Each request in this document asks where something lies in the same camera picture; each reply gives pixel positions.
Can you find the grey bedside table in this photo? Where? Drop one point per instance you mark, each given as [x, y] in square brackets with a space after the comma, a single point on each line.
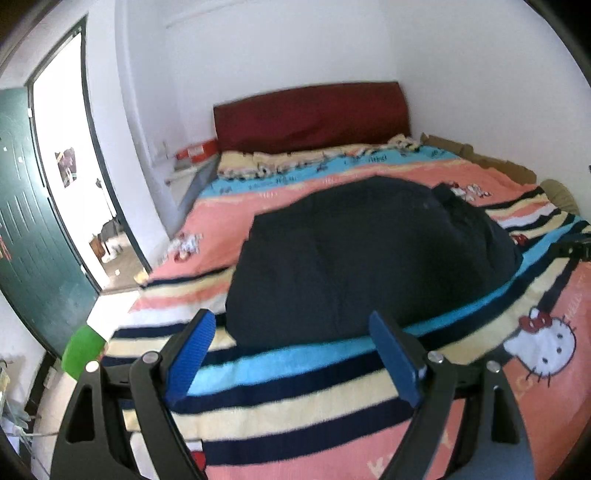
[194, 184]

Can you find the beige fan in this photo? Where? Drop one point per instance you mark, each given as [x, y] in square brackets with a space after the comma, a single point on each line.
[561, 194]

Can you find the green plastic stool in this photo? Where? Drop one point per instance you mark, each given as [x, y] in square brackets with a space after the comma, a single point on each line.
[83, 350]

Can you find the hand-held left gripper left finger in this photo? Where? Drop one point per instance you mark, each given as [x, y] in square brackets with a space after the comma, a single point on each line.
[189, 355]

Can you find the dark navy puffer jacket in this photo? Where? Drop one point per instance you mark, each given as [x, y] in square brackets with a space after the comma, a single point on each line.
[360, 258]

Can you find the dark green door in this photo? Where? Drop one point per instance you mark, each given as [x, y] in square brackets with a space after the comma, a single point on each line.
[32, 230]

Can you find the red box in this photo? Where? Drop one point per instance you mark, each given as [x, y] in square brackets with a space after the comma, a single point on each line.
[198, 150]

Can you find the white wall socket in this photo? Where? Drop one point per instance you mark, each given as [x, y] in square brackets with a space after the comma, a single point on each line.
[161, 152]

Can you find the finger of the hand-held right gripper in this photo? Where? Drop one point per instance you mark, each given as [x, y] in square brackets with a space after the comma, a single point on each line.
[575, 251]

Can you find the striped cartoon cat printed blanket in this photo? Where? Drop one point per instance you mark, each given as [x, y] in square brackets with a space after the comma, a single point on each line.
[300, 406]

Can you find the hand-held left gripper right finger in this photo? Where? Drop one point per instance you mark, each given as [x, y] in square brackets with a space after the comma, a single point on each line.
[397, 360]

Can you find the brown cardboard pieces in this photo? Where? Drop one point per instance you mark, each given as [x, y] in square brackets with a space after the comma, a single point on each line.
[503, 166]

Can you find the wall poster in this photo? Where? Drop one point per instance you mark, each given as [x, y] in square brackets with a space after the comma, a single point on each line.
[66, 166]

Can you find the dark red headboard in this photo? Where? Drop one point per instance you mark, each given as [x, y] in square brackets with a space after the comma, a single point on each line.
[314, 117]

